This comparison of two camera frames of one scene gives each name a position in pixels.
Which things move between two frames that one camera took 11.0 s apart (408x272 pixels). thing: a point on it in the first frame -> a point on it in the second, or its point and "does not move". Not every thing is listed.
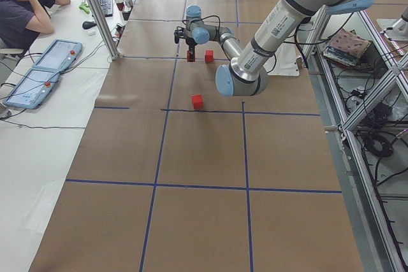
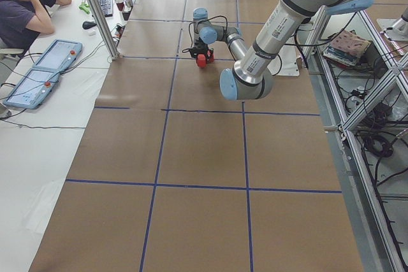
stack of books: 345,46 does not move
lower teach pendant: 32,90 does not move
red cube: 190,59 -> 211,55
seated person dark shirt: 23,2 does not move
